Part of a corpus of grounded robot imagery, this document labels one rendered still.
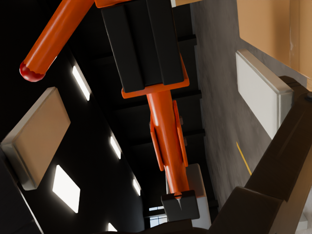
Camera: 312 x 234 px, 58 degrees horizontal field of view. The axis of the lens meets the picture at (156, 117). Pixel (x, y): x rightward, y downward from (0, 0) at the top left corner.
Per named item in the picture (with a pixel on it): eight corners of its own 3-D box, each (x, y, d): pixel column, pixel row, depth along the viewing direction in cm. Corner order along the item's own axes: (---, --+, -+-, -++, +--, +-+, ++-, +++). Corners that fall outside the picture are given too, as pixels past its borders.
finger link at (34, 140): (37, 190, 14) (23, 192, 15) (71, 122, 21) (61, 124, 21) (12, 142, 13) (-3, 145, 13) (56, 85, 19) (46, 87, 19)
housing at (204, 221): (198, 160, 37) (164, 166, 37) (207, 198, 31) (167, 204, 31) (204, 199, 40) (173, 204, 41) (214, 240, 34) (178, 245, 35)
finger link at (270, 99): (277, 93, 12) (295, 89, 12) (235, 49, 18) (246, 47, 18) (277, 149, 13) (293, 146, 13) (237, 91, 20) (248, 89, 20)
